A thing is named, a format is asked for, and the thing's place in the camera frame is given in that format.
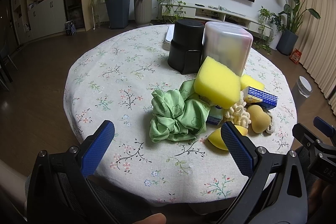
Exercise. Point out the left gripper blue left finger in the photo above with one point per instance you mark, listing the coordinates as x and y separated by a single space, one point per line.
94 147

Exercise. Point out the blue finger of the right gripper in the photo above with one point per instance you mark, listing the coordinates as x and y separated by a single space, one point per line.
307 138
324 127

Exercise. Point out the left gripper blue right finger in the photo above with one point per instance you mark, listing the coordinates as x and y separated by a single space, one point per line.
240 147

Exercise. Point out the tan gourd-shaped sponge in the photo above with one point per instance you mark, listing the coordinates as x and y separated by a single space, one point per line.
260 120

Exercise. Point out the cream chenille mitt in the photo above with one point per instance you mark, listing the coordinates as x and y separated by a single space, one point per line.
237 114

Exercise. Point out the blue tissue pack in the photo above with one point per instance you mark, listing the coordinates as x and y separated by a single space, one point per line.
257 97

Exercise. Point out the green cloth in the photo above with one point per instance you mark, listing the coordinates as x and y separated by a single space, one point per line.
178 115

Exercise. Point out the large yellow sponge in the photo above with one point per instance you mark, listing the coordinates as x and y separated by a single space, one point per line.
217 83

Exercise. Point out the white braided rope pad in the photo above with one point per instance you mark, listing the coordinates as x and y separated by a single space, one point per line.
271 128

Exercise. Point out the person's right hand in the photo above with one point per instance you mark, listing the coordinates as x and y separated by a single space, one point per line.
320 191

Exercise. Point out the person's left hand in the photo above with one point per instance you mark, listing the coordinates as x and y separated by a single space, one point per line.
158 218

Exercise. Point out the grey trash can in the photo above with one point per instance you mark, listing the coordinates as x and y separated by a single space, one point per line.
301 91

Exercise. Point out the red box on floor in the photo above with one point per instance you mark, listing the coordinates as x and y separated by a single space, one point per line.
295 56

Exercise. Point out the beige curtain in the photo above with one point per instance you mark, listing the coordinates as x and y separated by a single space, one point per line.
316 42

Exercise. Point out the floral round tablecloth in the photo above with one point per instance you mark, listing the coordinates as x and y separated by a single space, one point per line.
161 150

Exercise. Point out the large leaf plant right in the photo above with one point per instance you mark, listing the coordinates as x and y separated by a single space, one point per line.
288 21

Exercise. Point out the translucent plastic container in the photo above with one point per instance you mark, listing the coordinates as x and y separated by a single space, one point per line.
228 44

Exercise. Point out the black cylindrical container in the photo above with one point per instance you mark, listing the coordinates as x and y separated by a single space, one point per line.
186 47

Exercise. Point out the small blue bag on floor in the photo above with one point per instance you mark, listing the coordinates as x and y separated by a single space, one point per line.
70 28

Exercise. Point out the white plastic tray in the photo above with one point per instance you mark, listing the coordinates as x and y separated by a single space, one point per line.
168 38

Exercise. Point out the white tv console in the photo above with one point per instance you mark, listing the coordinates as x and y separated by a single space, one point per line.
206 13

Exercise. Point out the plant in white ribbed pot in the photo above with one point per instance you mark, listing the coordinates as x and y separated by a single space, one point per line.
142 12

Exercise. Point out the trailing vine plant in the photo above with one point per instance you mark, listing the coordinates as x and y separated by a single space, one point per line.
170 2

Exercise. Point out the white wall cabinet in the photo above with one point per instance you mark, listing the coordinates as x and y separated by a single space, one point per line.
35 19

